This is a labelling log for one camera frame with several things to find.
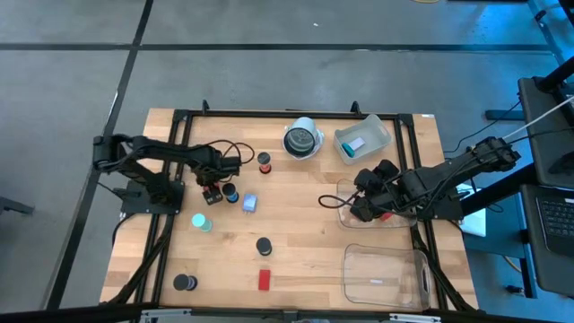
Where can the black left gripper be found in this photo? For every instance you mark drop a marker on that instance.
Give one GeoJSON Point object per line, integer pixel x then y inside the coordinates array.
{"type": "Point", "coordinates": [220, 168]}

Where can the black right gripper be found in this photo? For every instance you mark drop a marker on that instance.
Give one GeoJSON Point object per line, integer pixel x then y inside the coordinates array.
{"type": "Point", "coordinates": [364, 209]}

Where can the red power adapter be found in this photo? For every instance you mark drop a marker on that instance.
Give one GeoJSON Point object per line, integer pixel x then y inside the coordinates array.
{"type": "Point", "coordinates": [213, 194]}
{"type": "Point", "coordinates": [386, 216]}

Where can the blue sand hourglass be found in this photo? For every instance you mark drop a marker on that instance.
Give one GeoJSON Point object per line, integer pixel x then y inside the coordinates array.
{"type": "Point", "coordinates": [229, 189]}

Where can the teal hourglass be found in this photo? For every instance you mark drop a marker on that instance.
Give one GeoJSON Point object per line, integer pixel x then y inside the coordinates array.
{"type": "Point", "coordinates": [199, 220]}

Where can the white blue power adapter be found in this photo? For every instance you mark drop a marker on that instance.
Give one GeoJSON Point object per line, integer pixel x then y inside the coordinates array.
{"type": "Point", "coordinates": [249, 203]}

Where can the red sand hourglass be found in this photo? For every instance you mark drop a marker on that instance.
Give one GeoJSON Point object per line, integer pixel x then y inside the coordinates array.
{"type": "Point", "coordinates": [264, 158]}

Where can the white sand hourglass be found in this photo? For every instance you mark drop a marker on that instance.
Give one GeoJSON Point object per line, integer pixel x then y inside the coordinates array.
{"type": "Point", "coordinates": [263, 245]}

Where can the teal digital timer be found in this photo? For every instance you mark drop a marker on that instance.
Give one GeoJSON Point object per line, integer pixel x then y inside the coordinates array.
{"type": "Point", "coordinates": [347, 149]}

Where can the red case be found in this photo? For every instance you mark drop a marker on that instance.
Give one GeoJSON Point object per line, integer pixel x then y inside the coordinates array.
{"type": "Point", "coordinates": [264, 280]}

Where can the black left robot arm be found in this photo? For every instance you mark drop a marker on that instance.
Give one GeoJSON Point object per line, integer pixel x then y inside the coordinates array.
{"type": "Point", "coordinates": [170, 152]}

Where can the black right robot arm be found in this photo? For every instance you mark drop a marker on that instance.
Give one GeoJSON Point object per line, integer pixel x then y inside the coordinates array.
{"type": "Point", "coordinates": [439, 184]}

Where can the clear plastic bin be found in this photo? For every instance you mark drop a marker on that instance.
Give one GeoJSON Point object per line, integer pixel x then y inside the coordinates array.
{"type": "Point", "coordinates": [343, 220]}
{"type": "Point", "coordinates": [385, 278]}

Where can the grey plastic bin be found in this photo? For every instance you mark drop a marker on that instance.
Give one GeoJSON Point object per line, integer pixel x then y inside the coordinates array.
{"type": "Point", "coordinates": [376, 134]}

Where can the white power strip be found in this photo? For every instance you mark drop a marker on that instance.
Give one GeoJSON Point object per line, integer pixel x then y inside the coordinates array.
{"type": "Point", "coordinates": [475, 224]}

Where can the purple sand hourglass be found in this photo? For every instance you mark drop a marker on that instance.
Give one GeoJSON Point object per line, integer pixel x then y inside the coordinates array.
{"type": "Point", "coordinates": [181, 282]}

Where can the white cylindrical projector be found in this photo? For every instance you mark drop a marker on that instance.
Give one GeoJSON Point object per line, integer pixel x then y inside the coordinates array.
{"type": "Point", "coordinates": [300, 139]}

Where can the black diagonal stand bar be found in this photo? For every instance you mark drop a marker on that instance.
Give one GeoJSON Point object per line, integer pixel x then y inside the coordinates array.
{"type": "Point", "coordinates": [502, 188]}

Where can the black floor plug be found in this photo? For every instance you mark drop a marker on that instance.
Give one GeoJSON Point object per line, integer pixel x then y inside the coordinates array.
{"type": "Point", "coordinates": [515, 289]}

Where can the black floor stand foot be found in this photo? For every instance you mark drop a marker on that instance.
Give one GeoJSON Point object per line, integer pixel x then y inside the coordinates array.
{"type": "Point", "coordinates": [504, 115]}

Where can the black side table top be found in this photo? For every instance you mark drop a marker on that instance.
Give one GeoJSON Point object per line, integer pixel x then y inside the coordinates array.
{"type": "Point", "coordinates": [536, 148]}

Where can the black laptop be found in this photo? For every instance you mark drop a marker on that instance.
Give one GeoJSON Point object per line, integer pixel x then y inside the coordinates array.
{"type": "Point", "coordinates": [556, 220]}

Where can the black computer mouse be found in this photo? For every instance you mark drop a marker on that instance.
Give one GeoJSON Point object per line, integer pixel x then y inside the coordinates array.
{"type": "Point", "coordinates": [564, 163]}

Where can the grey chair base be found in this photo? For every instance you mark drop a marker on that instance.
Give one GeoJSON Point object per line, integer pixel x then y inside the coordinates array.
{"type": "Point", "coordinates": [13, 206]}

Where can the black boom pole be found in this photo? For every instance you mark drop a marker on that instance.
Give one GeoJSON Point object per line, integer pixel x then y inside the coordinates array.
{"type": "Point", "coordinates": [556, 74]}

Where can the black table frame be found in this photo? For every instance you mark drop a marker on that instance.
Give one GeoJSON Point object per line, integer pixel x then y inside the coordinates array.
{"type": "Point", "coordinates": [269, 113]}

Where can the silver metal bracket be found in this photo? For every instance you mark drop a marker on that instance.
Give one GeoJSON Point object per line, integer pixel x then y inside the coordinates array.
{"type": "Point", "coordinates": [414, 318]}
{"type": "Point", "coordinates": [163, 315]}

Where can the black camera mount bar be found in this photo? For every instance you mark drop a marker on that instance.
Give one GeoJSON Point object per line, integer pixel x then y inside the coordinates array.
{"type": "Point", "coordinates": [67, 314]}

